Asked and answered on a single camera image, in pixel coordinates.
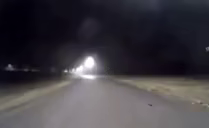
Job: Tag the leaf-strewn verge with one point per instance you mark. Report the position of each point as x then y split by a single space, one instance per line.
178 87

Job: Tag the grey asphalt path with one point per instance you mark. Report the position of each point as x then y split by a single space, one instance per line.
98 103

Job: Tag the pale verge strip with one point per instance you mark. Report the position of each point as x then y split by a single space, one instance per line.
28 95

